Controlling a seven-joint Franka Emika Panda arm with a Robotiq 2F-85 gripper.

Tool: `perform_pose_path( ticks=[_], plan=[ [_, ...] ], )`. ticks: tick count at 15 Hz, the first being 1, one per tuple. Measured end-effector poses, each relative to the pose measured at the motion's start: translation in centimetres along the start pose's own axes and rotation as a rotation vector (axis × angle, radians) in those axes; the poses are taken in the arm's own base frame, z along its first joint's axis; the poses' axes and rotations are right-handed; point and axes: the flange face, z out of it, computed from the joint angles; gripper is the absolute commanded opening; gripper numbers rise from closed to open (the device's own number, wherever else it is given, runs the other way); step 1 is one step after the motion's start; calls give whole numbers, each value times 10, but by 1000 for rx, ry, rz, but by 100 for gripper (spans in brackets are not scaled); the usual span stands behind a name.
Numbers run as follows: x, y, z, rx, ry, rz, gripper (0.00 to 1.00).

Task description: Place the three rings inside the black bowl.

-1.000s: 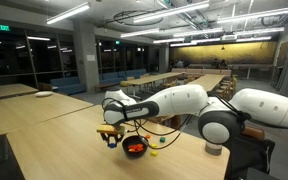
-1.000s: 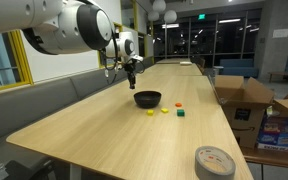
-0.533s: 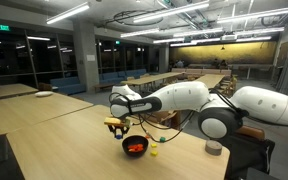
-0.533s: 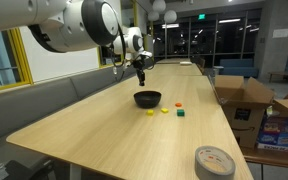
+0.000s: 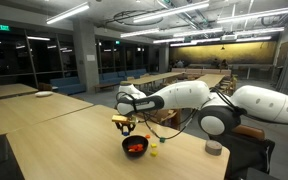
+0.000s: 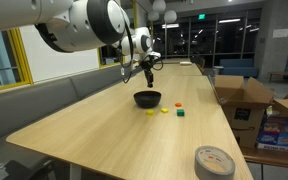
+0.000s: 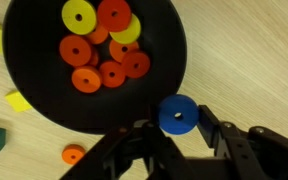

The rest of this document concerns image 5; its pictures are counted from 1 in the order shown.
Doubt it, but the brown leather chair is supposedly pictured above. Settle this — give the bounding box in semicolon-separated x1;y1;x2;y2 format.
232;124;267;141

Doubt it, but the black bowl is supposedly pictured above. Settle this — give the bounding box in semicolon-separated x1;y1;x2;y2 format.
121;134;149;159

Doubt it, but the grey duct tape roll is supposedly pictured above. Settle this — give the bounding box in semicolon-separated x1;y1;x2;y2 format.
204;139;223;156

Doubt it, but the long ceiling light tube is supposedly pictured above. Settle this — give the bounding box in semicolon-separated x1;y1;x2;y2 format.
152;37;186;44
132;0;210;24
119;27;161;39
216;4;288;24
45;1;91;25

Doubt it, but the white oval object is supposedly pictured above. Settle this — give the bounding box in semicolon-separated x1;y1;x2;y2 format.
34;90;54;98

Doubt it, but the low wooden bench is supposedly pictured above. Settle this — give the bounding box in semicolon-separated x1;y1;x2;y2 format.
93;82;116;94

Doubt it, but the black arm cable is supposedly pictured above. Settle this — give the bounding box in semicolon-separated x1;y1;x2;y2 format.
115;87;248;141

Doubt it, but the tan wrist camera box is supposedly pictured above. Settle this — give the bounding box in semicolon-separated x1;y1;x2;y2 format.
111;114;132;125

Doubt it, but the long blue sofa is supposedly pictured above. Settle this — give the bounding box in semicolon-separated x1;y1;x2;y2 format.
98;68;148;85

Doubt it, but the short blue sofa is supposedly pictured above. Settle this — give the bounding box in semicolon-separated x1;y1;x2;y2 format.
49;76;87;96

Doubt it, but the light wooden table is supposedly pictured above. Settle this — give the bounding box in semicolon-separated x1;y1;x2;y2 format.
0;83;39;102
0;92;94;154

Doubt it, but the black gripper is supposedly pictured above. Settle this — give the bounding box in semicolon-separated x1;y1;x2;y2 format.
114;120;138;136

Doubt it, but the dark wooden chair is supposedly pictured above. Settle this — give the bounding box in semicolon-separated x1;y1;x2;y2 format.
38;82;54;92

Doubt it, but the long wooden dining table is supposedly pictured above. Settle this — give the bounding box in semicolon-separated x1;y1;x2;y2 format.
197;73;226;88
127;71;185;93

